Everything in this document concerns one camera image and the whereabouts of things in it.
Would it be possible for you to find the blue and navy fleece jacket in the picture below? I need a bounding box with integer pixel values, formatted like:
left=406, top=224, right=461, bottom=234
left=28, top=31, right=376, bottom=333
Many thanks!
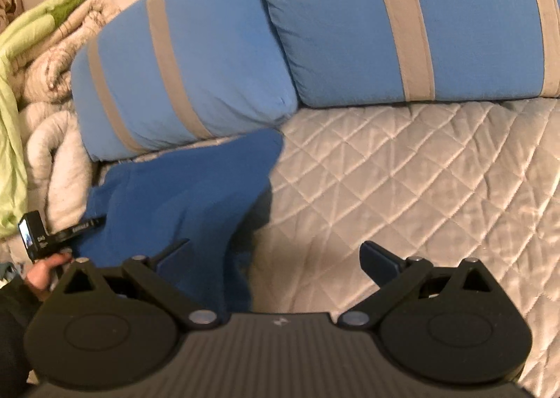
left=85, top=129, right=285, bottom=324

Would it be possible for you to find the person's left hand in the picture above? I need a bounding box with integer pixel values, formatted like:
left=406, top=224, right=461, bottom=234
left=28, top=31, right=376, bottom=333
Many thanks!
left=25, top=251, right=73, bottom=301

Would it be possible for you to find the beige quilted bedspread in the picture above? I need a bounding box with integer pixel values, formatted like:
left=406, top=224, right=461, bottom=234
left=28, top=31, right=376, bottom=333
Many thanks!
left=98, top=98, right=560, bottom=398

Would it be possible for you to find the person's left forearm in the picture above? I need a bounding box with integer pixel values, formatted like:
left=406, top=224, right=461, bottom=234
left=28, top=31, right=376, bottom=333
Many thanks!
left=0, top=276, right=50, bottom=398

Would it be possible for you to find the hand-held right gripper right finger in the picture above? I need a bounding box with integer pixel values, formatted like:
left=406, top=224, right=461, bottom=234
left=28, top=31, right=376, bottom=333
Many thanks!
left=337, top=241, right=493, bottom=331

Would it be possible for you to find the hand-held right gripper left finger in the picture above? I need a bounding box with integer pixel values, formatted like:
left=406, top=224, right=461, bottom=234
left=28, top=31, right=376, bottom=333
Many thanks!
left=63, top=238, right=217, bottom=331

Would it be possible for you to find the pile of blankets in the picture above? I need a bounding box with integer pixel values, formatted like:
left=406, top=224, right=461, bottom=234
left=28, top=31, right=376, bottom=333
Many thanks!
left=0, top=0, right=103, bottom=229

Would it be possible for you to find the white fluffy comforter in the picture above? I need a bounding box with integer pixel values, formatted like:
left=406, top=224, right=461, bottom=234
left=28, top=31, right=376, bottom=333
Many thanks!
left=17, top=0, right=123, bottom=235

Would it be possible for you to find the blue pillow with grey stripes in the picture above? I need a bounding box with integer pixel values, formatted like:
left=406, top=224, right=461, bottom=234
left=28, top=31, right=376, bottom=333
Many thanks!
left=70, top=0, right=300, bottom=163
left=248, top=0, right=560, bottom=109

